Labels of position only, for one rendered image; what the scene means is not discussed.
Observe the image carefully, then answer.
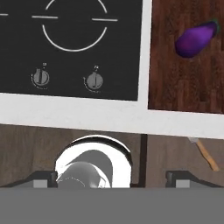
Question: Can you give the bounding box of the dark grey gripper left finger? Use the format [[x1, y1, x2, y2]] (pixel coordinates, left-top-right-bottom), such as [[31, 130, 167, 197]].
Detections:
[[0, 171, 59, 189]]

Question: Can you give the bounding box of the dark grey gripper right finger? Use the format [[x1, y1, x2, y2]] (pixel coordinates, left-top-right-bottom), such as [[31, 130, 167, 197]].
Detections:
[[164, 170, 224, 189]]

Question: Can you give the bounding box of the dark wooden cutting board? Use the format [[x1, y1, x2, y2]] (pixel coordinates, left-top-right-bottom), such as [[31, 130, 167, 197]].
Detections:
[[147, 0, 224, 115]]

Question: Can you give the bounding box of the purple eggplant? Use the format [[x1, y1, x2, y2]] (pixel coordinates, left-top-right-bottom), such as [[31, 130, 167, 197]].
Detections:
[[174, 20, 221, 59]]

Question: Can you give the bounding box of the brown wooden cupboard door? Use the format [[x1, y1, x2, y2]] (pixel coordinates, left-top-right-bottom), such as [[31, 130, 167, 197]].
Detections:
[[145, 135, 224, 188], [0, 123, 143, 188]]

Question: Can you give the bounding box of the white and black round object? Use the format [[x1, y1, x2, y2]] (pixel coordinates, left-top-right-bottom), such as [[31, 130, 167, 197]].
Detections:
[[53, 134, 134, 189]]

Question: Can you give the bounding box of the grey hob knob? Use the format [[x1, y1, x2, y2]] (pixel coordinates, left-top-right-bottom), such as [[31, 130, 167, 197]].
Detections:
[[84, 71, 104, 91], [31, 68, 51, 88]]

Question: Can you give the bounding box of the black hob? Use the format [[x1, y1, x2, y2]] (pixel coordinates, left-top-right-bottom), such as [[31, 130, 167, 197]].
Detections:
[[0, 0, 144, 102]]

